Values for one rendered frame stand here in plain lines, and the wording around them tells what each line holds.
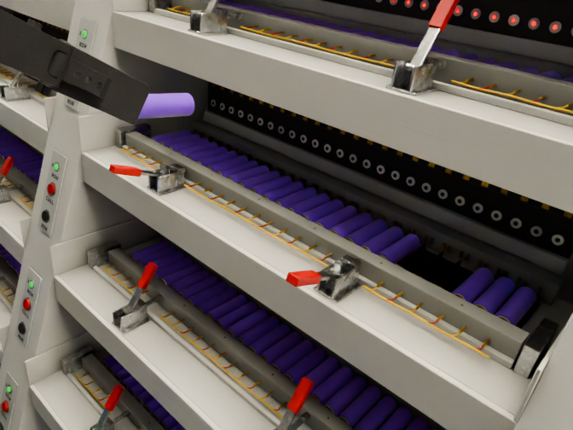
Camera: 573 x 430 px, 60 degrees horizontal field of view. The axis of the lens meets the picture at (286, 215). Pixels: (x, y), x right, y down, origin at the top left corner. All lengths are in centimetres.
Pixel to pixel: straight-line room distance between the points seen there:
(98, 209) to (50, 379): 29
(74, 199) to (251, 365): 35
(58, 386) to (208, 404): 35
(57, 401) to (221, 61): 57
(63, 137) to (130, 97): 42
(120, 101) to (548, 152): 30
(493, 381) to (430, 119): 21
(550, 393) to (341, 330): 17
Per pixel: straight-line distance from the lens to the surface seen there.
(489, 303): 48
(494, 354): 45
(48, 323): 86
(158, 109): 40
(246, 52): 53
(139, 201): 64
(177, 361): 65
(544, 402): 40
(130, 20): 70
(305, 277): 41
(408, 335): 44
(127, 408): 82
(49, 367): 90
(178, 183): 63
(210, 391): 62
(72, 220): 78
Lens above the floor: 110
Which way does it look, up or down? 13 degrees down
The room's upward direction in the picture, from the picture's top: 18 degrees clockwise
